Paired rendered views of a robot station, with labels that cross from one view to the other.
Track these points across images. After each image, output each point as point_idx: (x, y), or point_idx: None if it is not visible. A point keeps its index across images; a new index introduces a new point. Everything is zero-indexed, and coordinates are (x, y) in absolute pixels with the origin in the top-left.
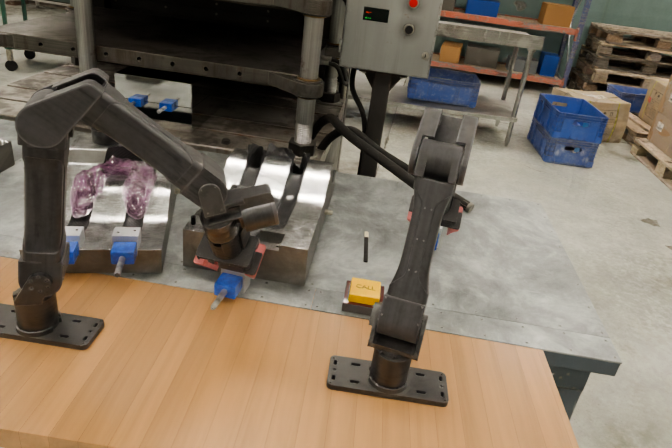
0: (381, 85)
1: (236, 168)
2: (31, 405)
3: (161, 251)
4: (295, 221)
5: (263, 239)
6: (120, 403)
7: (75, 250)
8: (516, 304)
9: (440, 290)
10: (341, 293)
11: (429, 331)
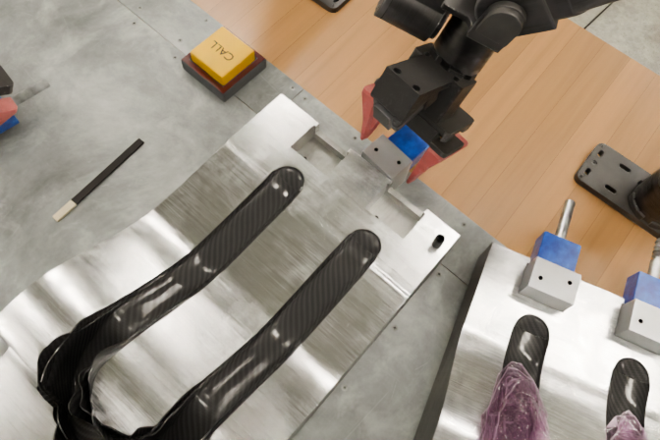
0: None
1: (255, 422)
2: (648, 96)
3: (491, 243)
4: (242, 183)
5: None
6: (566, 61)
7: (633, 284)
8: None
9: (93, 38)
10: (240, 95)
11: None
